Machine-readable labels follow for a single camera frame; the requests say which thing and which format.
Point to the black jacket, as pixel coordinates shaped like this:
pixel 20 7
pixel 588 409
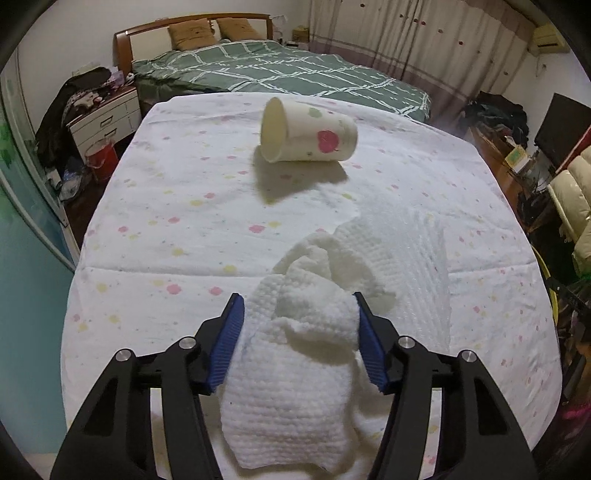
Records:
pixel 55 120

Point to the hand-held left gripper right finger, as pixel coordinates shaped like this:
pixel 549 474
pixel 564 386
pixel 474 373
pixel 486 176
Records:
pixel 369 341

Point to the wooden bed headboard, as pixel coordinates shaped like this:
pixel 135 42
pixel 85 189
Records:
pixel 147 32

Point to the dark clothes pile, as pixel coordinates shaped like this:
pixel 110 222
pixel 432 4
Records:
pixel 496 117

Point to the green plaid bed blanket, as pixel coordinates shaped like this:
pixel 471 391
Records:
pixel 277 64

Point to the white fruit-print paper cup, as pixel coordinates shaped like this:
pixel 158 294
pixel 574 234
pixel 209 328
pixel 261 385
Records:
pixel 314 134

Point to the wooden low cabinet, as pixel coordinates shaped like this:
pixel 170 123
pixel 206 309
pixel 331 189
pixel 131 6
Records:
pixel 498 161

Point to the yellow-rimmed dark green trash bin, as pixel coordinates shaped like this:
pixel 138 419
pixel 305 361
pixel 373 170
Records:
pixel 552 300

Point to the black television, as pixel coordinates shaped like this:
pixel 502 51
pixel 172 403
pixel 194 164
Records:
pixel 563 129

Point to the red bucket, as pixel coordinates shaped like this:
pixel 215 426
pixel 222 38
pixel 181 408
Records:
pixel 101 161

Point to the brown pillow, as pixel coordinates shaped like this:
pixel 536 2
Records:
pixel 238 28
pixel 191 34

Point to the white nightstand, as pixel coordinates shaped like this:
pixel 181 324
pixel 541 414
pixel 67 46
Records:
pixel 106 117

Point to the pale striped curtain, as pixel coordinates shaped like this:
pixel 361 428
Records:
pixel 415 50

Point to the wall air conditioner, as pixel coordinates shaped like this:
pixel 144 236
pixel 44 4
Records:
pixel 547 39

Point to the cream padded chair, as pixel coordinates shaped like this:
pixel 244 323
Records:
pixel 570 207

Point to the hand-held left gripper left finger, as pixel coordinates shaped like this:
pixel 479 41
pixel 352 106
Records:
pixel 226 341

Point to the green paper box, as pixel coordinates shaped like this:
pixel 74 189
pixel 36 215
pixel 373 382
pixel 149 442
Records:
pixel 516 157

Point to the white paper towel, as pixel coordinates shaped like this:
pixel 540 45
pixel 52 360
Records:
pixel 295 392

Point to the white floral tablecloth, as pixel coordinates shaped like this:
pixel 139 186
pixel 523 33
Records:
pixel 161 207

